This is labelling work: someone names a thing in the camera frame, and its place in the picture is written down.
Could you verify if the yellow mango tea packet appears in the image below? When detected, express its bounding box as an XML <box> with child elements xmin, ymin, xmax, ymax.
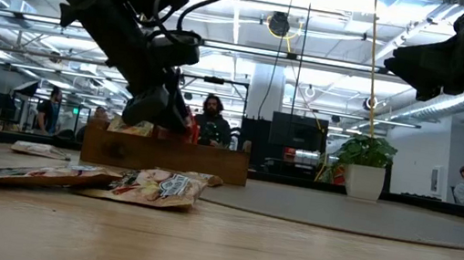
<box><xmin>106</xmin><ymin>113</ymin><xmax>156</xmax><ymax>140</ymax></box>

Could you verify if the black cabinet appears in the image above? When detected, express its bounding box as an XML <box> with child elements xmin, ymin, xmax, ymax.
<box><xmin>234</xmin><ymin>116</ymin><xmax>273</xmax><ymax>169</ymax></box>

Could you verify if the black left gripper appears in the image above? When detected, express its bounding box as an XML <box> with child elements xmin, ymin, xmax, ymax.
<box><xmin>71</xmin><ymin>2</ymin><xmax>208</xmax><ymax>137</ymax></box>

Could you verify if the green plant in white pot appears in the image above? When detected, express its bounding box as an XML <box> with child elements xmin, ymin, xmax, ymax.
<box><xmin>318</xmin><ymin>128</ymin><xmax>401</xmax><ymax>205</ymax></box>

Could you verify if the black ceiling cable reel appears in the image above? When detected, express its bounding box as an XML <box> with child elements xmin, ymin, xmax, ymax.
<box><xmin>266</xmin><ymin>9</ymin><xmax>293</xmax><ymax>39</ymax></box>

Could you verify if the vanilla cinnamon apple tea packet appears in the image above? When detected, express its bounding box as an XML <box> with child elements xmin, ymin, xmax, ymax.
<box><xmin>73</xmin><ymin>157</ymin><xmax>211</xmax><ymax>216</ymax></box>

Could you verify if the red tea packet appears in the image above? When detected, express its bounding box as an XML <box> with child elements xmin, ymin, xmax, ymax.
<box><xmin>183</xmin><ymin>111</ymin><xmax>204</xmax><ymax>145</ymax></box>

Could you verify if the black hanging cable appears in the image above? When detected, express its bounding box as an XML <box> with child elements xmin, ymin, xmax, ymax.
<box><xmin>290</xmin><ymin>0</ymin><xmax>313</xmax><ymax>116</ymax></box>

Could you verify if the tan tea packet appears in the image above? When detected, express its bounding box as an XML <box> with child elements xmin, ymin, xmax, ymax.
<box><xmin>180</xmin><ymin>169</ymin><xmax>226</xmax><ymax>190</ymax></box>

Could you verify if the white tea packet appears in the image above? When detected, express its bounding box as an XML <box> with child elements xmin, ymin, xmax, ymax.
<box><xmin>9</xmin><ymin>138</ymin><xmax>74</xmax><ymax>162</ymax></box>

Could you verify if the green label tea packet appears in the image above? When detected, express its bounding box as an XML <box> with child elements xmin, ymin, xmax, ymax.
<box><xmin>0</xmin><ymin>151</ymin><xmax>124</xmax><ymax>206</ymax></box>

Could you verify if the brown wooden tea box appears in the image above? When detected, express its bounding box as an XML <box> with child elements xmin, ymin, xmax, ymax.
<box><xmin>79</xmin><ymin>116</ymin><xmax>253</xmax><ymax>187</ymax></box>

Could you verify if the black frame stand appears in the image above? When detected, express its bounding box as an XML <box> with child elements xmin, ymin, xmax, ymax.
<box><xmin>172</xmin><ymin>70</ymin><xmax>251</xmax><ymax>121</ymax></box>

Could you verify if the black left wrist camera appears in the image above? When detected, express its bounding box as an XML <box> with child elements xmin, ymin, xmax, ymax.
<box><xmin>145</xmin><ymin>27</ymin><xmax>204</xmax><ymax>73</ymax></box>

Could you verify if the grey round mat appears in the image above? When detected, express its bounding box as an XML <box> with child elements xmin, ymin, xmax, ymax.
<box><xmin>196</xmin><ymin>172</ymin><xmax>464</xmax><ymax>252</ymax></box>

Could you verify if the black table edge rail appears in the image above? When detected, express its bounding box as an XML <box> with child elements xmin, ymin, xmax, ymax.
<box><xmin>0</xmin><ymin>128</ymin><xmax>464</xmax><ymax>222</ymax></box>

